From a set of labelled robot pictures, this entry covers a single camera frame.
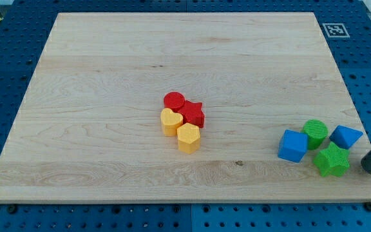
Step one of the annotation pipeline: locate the blue triangle block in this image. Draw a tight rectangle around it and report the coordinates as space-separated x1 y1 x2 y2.
329 125 363 150

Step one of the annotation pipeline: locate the wooden board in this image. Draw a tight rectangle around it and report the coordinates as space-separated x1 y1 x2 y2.
0 12 371 204

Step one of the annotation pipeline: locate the yellow hexagon block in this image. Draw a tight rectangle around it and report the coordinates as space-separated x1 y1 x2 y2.
177 123 201 154

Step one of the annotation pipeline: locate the red cylinder block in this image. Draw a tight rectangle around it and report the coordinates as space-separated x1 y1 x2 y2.
163 92 186 112

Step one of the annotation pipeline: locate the white fiducial marker tag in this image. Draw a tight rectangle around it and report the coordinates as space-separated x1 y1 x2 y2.
323 23 350 38

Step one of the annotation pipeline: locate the red star block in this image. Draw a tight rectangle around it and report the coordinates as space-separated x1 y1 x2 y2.
177 100 205 128

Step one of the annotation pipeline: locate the yellow heart block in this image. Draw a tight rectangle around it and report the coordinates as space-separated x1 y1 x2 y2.
160 108 184 137

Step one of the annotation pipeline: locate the green cylinder block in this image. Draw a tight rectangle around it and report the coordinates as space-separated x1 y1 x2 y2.
302 119 328 150

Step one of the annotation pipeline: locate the blue cube block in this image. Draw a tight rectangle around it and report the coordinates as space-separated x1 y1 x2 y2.
278 130 308 163

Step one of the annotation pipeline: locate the green star block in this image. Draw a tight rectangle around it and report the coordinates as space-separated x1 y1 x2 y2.
313 142 350 177

